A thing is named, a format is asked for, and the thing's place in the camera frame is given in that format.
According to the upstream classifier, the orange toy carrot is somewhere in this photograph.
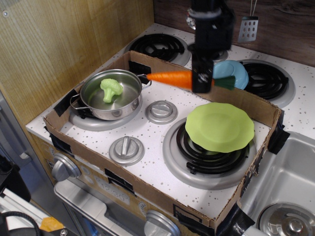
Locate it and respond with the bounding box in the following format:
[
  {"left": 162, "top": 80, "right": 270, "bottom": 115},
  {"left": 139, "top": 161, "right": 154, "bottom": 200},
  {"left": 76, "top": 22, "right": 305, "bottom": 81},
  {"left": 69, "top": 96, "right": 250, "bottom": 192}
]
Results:
[{"left": 146, "top": 71, "right": 235, "bottom": 90}]

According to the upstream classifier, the silver front stove knob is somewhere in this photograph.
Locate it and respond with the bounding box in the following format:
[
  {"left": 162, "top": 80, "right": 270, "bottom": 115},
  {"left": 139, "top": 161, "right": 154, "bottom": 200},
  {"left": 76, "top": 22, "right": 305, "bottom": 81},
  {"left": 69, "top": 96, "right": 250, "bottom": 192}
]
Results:
[{"left": 109, "top": 136, "right": 145, "bottom": 166}]

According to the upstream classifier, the green toy broccoli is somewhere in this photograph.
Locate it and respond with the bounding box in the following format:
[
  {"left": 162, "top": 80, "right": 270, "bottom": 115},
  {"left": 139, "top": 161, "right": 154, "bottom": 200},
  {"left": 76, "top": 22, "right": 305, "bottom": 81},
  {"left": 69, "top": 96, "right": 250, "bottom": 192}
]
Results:
[{"left": 100, "top": 78, "right": 123, "bottom": 103}]

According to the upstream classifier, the silver oven door handle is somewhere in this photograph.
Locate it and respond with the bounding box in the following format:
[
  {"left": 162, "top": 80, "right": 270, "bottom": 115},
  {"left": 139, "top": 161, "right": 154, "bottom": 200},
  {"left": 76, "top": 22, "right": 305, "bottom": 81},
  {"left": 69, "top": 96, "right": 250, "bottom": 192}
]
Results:
[{"left": 54, "top": 180, "right": 109, "bottom": 231}]

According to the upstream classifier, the hanging silver slotted spatula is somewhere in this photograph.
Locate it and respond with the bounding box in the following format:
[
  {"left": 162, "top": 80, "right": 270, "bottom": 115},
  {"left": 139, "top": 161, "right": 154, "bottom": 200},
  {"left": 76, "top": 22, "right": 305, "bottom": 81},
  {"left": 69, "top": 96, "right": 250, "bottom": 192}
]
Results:
[{"left": 238, "top": 0, "right": 259, "bottom": 43}]

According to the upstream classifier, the green plastic plate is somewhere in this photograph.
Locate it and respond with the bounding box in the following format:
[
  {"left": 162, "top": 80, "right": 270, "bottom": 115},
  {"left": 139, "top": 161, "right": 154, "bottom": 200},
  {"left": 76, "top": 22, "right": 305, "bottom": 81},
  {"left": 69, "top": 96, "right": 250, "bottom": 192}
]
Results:
[{"left": 185, "top": 102, "right": 254, "bottom": 153}]

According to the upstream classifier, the orange cloth piece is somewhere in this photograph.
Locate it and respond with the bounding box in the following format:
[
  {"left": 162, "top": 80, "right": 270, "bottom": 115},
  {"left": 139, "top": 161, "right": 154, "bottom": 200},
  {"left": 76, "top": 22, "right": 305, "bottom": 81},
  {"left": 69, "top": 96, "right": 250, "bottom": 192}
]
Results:
[{"left": 39, "top": 217, "right": 64, "bottom": 232}]

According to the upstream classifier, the brown cardboard fence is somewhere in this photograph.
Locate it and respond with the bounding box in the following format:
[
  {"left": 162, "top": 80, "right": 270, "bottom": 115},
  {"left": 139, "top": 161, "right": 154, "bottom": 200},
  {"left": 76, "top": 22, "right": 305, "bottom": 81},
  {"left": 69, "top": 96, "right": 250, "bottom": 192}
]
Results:
[{"left": 43, "top": 50, "right": 290, "bottom": 236}]

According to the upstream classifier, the silver stove knob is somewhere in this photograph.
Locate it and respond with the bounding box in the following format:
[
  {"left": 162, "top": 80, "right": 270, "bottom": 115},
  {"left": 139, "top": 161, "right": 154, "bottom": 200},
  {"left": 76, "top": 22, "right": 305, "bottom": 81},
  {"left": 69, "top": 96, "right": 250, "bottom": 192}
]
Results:
[
  {"left": 145, "top": 100, "right": 178, "bottom": 124},
  {"left": 214, "top": 50, "right": 228, "bottom": 63},
  {"left": 109, "top": 136, "right": 145, "bottom": 166}
]

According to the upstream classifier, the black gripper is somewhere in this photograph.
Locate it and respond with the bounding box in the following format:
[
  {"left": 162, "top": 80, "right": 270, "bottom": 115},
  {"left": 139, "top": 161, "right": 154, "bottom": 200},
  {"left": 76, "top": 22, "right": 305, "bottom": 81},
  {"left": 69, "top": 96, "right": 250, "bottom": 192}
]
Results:
[{"left": 189, "top": 9, "right": 235, "bottom": 93}]

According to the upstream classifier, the silver left oven knob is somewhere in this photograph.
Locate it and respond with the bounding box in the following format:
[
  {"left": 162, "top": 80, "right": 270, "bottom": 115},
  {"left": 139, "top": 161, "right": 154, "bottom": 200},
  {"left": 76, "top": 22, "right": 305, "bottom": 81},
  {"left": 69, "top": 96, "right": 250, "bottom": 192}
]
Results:
[{"left": 52, "top": 153, "right": 81, "bottom": 182}]

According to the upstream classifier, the silver right oven knob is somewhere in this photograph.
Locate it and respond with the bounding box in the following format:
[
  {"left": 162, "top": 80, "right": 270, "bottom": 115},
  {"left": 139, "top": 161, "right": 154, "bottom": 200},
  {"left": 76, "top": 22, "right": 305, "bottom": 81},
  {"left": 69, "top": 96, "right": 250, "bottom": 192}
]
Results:
[{"left": 144, "top": 210, "right": 181, "bottom": 236}]

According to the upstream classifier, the silver toy sink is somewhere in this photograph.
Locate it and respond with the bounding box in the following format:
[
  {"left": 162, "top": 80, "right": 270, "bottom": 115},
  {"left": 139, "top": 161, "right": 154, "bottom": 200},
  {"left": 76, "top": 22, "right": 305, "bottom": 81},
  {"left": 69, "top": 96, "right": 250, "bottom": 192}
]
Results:
[{"left": 240, "top": 132, "right": 315, "bottom": 236}]

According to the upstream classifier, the silver back stove knob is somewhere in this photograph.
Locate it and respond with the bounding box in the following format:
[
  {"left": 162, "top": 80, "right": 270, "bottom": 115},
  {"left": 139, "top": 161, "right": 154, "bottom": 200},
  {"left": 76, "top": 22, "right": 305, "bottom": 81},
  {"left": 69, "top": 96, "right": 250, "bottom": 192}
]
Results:
[{"left": 214, "top": 50, "right": 228, "bottom": 63}]

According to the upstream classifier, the silver centre stove knob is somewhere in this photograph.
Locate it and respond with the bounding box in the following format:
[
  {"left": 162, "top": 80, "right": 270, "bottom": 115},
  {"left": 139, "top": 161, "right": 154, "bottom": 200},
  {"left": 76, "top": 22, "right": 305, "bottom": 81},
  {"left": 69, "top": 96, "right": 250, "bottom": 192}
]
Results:
[{"left": 145, "top": 100, "right": 178, "bottom": 124}]

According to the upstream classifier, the silver metal pot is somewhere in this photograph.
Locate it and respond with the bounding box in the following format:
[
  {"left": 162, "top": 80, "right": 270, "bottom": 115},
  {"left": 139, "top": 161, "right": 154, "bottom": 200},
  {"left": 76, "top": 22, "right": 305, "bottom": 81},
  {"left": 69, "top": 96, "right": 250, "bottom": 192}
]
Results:
[{"left": 70, "top": 69, "right": 152, "bottom": 120}]

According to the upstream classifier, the silver oven knob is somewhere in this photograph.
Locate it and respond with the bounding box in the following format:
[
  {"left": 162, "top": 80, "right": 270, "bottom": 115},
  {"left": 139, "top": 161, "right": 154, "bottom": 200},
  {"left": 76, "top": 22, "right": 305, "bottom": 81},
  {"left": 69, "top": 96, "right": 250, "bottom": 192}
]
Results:
[
  {"left": 144, "top": 210, "right": 181, "bottom": 236},
  {"left": 52, "top": 153, "right": 81, "bottom": 182}
]

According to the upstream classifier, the back right black burner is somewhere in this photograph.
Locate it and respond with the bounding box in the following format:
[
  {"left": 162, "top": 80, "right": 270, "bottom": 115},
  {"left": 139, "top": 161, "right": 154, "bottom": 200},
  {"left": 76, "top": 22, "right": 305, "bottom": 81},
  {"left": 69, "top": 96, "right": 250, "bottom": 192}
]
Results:
[{"left": 240, "top": 59, "right": 296, "bottom": 108}]

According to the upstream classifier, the hanging silver strainer spoon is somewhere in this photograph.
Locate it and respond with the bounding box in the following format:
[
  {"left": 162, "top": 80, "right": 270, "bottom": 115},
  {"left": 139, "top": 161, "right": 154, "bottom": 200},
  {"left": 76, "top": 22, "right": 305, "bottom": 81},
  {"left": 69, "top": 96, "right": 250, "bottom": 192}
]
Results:
[{"left": 186, "top": 10, "right": 196, "bottom": 30}]

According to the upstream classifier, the black cable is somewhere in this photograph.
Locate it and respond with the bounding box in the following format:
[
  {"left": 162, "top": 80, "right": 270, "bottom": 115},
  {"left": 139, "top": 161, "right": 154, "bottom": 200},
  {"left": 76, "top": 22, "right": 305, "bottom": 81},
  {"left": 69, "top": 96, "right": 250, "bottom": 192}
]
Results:
[{"left": 0, "top": 211, "right": 42, "bottom": 236}]

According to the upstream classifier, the silver sink drain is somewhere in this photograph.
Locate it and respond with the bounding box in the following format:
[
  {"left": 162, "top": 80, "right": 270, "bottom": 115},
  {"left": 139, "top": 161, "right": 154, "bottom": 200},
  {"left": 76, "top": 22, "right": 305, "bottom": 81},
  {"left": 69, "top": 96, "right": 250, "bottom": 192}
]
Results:
[{"left": 256, "top": 202, "right": 315, "bottom": 236}]

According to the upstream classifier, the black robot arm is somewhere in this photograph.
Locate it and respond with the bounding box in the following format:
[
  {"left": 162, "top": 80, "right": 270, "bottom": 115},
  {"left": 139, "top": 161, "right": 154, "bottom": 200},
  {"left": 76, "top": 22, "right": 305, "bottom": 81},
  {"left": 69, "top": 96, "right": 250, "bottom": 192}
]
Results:
[{"left": 188, "top": 0, "right": 235, "bottom": 93}]

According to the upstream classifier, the light blue plastic bowl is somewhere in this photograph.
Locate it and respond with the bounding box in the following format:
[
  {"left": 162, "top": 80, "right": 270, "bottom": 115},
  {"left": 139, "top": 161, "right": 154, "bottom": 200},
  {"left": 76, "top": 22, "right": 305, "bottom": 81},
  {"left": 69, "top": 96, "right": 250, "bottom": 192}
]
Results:
[{"left": 213, "top": 60, "right": 249, "bottom": 89}]

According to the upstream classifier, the front right black burner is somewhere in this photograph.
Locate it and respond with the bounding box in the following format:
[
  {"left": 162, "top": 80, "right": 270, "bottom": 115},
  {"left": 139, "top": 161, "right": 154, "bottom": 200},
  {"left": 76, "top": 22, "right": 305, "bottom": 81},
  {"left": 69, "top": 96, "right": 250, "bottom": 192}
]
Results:
[{"left": 162, "top": 119, "right": 256, "bottom": 190}]

